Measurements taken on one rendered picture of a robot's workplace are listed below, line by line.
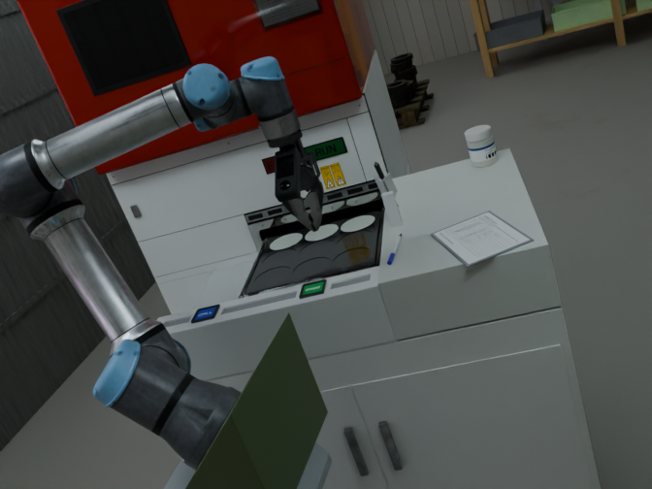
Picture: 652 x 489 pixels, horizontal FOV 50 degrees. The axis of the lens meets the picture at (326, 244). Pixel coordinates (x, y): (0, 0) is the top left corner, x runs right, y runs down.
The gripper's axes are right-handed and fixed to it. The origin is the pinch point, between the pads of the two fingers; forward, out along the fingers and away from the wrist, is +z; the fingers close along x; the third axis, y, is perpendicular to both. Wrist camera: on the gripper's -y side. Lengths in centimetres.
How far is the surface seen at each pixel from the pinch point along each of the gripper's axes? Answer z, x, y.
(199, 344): 19.2, 33.2, -4.0
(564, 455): 67, -39, -4
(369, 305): 18.7, -6.8, -4.0
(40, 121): -12, 187, 227
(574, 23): 83, -149, 541
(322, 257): 20.8, 8.5, 30.5
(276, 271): 20.8, 21.3, 29.1
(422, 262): 14.2, -19.6, 0.8
